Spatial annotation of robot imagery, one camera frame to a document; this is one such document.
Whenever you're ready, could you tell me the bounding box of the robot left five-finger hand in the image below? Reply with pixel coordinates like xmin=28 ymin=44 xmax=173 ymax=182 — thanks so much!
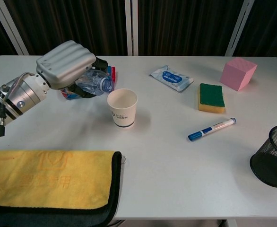
xmin=36 ymin=40 xmax=109 ymax=99

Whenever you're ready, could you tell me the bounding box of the clear plastic water bottle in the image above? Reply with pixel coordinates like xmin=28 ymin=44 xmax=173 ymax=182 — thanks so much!
xmin=76 ymin=69 xmax=115 ymax=96

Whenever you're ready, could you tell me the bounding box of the white paper cup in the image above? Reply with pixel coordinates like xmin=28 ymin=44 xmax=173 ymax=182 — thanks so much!
xmin=106 ymin=88 xmax=139 ymax=130

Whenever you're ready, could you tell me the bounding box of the blue red snack bag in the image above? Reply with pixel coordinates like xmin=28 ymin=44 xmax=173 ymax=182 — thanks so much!
xmin=59 ymin=66 xmax=117 ymax=100

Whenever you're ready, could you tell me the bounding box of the blue white wet wipes pack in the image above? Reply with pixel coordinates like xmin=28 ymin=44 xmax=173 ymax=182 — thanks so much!
xmin=149 ymin=65 xmax=194 ymax=93

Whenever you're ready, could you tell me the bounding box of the yellow cloth with black edge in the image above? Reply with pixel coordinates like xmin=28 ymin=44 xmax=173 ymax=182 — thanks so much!
xmin=0 ymin=150 xmax=123 ymax=227

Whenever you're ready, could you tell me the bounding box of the green yellow scrub sponge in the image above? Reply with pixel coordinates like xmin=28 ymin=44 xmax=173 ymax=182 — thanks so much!
xmin=198 ymin=83 xmax=226 ymax=114

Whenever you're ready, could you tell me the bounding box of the blue white marker pen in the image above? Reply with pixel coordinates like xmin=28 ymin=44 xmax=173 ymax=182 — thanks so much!
xmin=188 ymin=117 xmax=237 ymax=142

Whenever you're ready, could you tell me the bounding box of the pink foam cube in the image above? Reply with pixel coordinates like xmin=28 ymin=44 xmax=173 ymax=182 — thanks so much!
xmin=219 ymin=58 xmax=258 ymax=92

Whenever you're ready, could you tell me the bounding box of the black mesh pen holder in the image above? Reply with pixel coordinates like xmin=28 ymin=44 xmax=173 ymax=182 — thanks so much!
xmin=250 ymin=125 xmax=277 ymax=189

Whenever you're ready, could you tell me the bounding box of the white frame post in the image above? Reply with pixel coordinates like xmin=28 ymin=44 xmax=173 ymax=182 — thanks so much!
xmin=0 ymin=0 xmax=29 ymax=56
xmin=225 ymin=0 xmax=255 ymax=57
xmin=125 ymin=0 xmax=139 ymax=56

